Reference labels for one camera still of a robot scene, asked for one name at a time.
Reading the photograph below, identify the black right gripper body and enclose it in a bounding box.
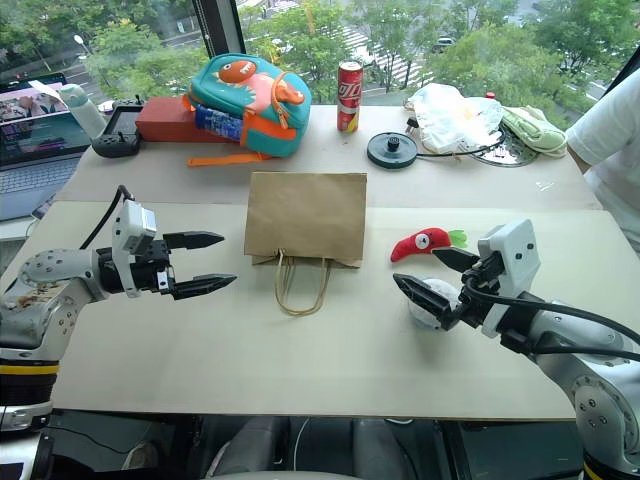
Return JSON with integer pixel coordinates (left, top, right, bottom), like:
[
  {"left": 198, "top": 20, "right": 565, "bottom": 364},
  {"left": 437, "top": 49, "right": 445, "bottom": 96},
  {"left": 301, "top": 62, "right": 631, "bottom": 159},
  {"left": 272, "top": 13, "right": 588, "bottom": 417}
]
[{"left": 452, "top": 252, "right": 504, "bottom": 329}]

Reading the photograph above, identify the black power cable with plug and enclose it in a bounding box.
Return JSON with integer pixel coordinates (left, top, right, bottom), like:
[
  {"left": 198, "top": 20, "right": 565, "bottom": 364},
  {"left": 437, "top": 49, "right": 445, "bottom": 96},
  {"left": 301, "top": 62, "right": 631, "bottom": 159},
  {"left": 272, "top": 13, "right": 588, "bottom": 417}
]
[{"left": 405, "top": 115, "right": 504, "bottom": 161}]

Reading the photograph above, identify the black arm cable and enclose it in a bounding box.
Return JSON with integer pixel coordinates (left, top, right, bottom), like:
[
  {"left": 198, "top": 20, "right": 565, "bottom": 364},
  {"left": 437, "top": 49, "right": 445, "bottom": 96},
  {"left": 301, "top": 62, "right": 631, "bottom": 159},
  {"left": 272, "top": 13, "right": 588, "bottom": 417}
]
[
  {"left": 78, "top": 184, "right": 135, "bottom": 250},
  {"left": 460, "top": 279, "right": 640, "bottom": 362}
]

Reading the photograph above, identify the blue printed package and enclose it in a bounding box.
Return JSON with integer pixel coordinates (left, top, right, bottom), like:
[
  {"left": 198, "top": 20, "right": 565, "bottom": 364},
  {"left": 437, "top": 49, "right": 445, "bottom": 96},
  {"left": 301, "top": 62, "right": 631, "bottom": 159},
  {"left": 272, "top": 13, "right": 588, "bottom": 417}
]
[{"left": 193, "top": 103, "right": 246, "bottom": 140}]

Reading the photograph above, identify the white crumpled plastic bag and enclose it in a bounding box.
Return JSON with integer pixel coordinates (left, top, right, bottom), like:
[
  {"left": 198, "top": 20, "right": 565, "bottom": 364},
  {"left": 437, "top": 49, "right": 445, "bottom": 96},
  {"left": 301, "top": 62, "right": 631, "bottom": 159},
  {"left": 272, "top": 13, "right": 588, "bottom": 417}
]
[{"left": 403, "top": 83, "right": 506, "bottom": 155}]

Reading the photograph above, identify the white ball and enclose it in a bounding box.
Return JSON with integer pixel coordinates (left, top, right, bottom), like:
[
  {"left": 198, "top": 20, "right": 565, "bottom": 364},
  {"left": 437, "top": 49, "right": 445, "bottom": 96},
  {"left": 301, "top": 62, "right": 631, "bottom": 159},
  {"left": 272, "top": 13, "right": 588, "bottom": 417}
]
[{"left": 407, "top": 278, "right": 461, "bottom": 330}]

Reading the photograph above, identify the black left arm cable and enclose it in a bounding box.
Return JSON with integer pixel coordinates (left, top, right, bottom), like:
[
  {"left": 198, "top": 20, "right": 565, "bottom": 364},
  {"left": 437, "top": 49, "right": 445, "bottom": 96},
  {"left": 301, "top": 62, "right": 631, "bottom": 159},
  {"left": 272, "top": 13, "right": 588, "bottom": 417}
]
[{"left": 78, "top": 184, "right": 135, "bottom": 250}]

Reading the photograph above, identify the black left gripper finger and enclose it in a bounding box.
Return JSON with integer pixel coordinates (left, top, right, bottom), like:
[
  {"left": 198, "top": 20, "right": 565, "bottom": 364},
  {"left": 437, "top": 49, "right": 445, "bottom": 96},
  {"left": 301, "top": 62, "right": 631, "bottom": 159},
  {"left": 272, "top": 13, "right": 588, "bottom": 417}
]
[
  {"left": 172, "top": 273, "right": 238, "bottom": 301},
  {"left": 164, "top": 230, "right": 225, "bottom": 251}
]

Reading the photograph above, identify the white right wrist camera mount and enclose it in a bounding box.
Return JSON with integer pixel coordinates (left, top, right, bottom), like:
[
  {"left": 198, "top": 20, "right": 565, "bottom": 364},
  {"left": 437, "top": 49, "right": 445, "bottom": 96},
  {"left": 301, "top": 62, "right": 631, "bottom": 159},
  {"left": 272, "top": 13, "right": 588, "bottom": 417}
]
[{"left": 477, "top": 218, "right": 544, "bottom": 337}]

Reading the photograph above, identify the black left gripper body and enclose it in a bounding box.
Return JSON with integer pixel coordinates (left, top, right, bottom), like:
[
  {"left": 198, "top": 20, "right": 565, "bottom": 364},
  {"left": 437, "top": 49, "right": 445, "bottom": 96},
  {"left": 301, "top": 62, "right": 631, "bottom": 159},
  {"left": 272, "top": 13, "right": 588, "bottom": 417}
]
[{"left": 130, "top": 238, "right": 177, "bottom": 297}]

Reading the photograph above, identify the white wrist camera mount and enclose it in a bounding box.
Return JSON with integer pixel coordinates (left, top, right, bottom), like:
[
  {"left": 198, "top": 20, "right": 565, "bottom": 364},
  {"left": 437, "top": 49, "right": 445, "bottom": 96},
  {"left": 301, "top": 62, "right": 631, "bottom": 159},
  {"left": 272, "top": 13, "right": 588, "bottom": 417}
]
[
  {"left": 110, "top": 199, "right": 158, "bottom": 299},
  {"left": 477, "top": 218, "right": 544, "bottom": 337}
]

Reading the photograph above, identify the teal dinosaur kids backpack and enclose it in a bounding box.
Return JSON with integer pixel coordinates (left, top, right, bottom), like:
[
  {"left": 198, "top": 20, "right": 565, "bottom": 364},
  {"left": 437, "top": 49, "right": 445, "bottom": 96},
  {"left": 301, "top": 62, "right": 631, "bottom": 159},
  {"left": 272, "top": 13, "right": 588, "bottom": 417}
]
[{"left": 182, "top": 53, "right": 312, "bottom": 168}]

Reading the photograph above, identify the red soda can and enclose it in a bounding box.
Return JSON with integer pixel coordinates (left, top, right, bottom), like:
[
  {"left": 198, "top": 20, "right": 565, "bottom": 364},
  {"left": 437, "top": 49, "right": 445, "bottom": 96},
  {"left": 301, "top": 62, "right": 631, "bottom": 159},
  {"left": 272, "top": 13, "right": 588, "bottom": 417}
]
[{"left": 337, "top": 60, "right": 364, "bottom": 133}]

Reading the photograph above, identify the round metal tray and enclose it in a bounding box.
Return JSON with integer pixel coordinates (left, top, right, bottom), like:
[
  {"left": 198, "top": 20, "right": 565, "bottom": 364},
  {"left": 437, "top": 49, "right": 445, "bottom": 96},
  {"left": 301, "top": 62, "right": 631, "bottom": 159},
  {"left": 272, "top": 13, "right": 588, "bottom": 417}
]
[{"left": 469, "top": 124, "right": 541, "bottom": 168}]

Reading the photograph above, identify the person in white shirt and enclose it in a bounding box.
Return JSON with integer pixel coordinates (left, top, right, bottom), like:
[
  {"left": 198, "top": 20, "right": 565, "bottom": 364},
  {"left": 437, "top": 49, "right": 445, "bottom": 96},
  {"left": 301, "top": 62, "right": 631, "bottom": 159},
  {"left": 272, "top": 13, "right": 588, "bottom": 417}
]
[{"left": 566, "top": 64, "right": 640, "bottom": 256}]

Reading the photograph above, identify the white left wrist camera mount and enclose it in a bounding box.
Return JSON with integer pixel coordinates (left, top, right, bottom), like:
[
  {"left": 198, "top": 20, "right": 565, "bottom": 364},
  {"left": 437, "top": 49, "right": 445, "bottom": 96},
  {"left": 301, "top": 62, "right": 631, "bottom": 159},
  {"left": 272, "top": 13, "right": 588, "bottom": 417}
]
[{"left": 110, "top": 199, "right": 158, "bottom": 299}]

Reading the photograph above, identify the red chili plush toy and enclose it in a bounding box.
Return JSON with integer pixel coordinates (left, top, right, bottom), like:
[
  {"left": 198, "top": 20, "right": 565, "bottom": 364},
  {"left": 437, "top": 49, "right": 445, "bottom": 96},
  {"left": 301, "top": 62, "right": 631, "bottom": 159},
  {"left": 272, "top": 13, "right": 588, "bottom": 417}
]
[{"left": 390, "top": 227, "right": 470, "bottom": 265}]

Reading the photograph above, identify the red rectangular box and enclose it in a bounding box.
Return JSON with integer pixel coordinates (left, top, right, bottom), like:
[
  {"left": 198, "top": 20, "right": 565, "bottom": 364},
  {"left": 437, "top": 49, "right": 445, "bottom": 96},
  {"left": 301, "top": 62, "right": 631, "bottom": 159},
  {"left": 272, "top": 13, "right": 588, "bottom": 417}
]
[{"left": 134, "top": 96, "right": 246, "bottom": 145}]

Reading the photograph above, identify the light green cloth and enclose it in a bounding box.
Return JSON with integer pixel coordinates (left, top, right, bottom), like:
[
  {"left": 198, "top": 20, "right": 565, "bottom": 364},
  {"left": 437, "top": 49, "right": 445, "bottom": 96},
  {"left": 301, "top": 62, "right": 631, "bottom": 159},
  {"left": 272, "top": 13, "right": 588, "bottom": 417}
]
[{"left": 499, "top": 105, "right": 569, "bottom": 160}]

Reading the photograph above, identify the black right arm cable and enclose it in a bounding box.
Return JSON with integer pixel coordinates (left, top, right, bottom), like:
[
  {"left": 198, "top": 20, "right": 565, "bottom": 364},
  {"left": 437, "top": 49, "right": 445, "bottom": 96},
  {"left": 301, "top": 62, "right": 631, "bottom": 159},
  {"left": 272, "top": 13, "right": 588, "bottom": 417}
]
[{"left": 460, "top": 279, "right": 640, "bottom": 362}]

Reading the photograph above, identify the black window frame post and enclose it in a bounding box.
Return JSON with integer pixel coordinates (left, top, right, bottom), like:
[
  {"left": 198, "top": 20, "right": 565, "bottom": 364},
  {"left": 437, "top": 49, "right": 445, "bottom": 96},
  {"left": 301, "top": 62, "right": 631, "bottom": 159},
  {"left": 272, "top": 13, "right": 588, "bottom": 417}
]
[{"left": 203, "top": 0, "right": 246, "bottom": 59}]

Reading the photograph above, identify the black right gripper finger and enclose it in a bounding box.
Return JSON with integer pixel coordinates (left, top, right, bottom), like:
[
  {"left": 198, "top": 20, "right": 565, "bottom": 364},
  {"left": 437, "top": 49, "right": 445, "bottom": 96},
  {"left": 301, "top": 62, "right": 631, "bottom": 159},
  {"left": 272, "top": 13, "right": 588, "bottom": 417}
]
[
  {"left": 432, "top": 248, "right": 480, "bottom": 274},
  {"left": 392, "top": 272, "right": 462, "bottom": 331}
]

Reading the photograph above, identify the dark green round kettle base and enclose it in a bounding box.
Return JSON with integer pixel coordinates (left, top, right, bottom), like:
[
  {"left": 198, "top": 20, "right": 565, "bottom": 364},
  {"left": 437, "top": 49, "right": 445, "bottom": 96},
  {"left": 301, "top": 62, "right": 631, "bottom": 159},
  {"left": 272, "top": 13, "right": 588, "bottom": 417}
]
[{"left": 366, "top": 131, "right": 419, "bottom": 170}]

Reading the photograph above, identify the brown paper bag with handles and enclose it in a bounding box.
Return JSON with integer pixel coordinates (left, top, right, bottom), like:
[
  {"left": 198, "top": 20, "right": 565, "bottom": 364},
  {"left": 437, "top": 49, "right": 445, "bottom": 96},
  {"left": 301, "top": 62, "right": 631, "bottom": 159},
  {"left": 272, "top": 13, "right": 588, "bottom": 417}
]
[{"left": 243, "top": 171, "right": 369, "bottom": 317}]

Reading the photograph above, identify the white bottle with green lid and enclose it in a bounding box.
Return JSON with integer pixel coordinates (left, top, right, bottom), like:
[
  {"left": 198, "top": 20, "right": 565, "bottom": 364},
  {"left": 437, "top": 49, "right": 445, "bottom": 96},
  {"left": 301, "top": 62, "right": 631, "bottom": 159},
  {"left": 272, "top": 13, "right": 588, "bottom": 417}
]
[{"left": 58, "top": 83, "right": 108, "bottom": 146}]

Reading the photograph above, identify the black remote controller with screen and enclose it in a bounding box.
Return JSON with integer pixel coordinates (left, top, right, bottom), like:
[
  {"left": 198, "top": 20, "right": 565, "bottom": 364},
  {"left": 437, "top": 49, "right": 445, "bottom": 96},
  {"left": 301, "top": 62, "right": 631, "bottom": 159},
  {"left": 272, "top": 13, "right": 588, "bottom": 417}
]
[{"left": 92, "top": 97, "right": 146, "bottom": 159}]

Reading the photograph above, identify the grey open laptop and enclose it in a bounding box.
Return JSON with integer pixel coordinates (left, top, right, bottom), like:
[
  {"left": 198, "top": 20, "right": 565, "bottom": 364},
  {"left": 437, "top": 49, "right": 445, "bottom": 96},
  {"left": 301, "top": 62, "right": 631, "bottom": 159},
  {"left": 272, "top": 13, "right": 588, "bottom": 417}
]
[{"left": 0, "top": 73, "right": 94, "bottom": 223}]

